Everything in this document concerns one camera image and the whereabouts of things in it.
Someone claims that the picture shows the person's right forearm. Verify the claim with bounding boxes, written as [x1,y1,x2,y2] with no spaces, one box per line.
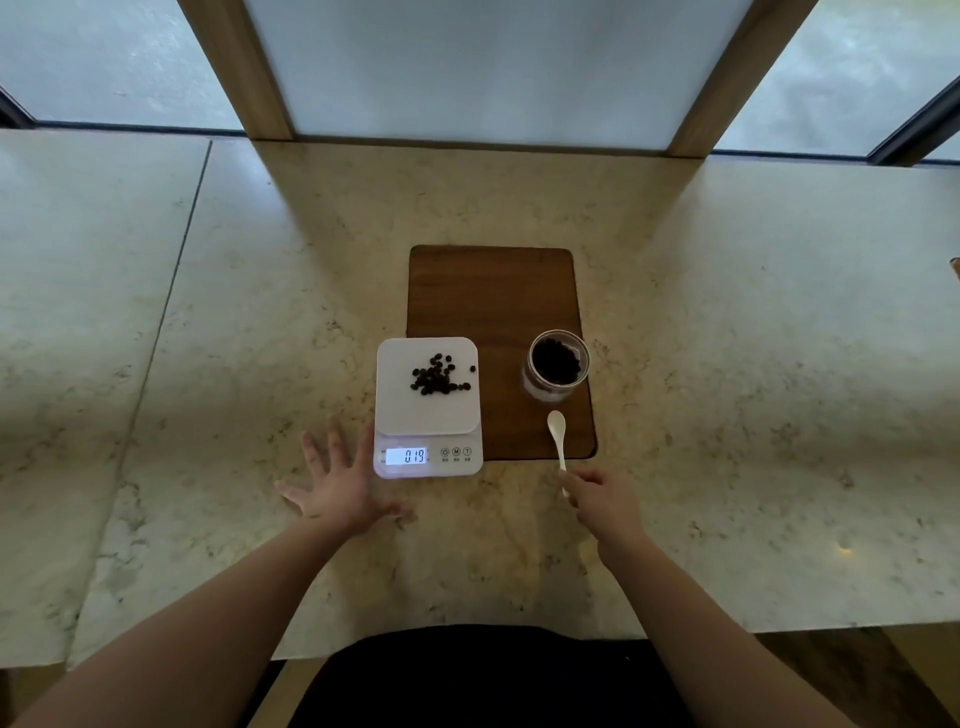
[596,531,858,728]

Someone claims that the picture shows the wide frosted window pane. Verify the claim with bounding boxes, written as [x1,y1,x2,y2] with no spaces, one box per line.
[243,0,756,153]

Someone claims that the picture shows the coffee beans filling jar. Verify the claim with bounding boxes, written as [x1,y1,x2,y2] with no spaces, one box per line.
[533,339,583,386]

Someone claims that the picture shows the person's left forearm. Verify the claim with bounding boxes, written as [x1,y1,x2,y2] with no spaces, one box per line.
[11,513,363,728]

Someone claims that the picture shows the white digital kitchen scale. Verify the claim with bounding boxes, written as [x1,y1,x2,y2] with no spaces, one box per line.
[372,336,485,480]

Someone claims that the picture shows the person's black clothing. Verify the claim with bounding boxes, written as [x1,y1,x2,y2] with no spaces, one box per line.
[288,624,700,728]

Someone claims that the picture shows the dark metal window frame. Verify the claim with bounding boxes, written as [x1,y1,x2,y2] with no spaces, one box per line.
[0,85,36,130]
[867,77,960,168]

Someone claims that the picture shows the clear glass jar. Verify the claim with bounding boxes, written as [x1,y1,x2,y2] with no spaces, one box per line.
[522,329,592,405]

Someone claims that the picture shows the pile of loose coffee beans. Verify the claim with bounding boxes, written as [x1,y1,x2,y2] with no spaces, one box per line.
[409,352,479,397]

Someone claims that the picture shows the wooden window post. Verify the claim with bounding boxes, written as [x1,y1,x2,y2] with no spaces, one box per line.
[666,0,819,159]
[177,0,296,142]

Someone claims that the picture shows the brown wooden mat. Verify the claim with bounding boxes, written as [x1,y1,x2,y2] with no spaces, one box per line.
[405,244,599,462]

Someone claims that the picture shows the person's left hand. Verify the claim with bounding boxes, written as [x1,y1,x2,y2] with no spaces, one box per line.
[273,416,418,538]

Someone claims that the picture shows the person's right hand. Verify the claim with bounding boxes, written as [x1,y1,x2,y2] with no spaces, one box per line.
[558,468,651,561]

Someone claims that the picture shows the white plastic spoon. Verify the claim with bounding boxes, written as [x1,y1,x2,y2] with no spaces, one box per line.
[546,409,572,501]

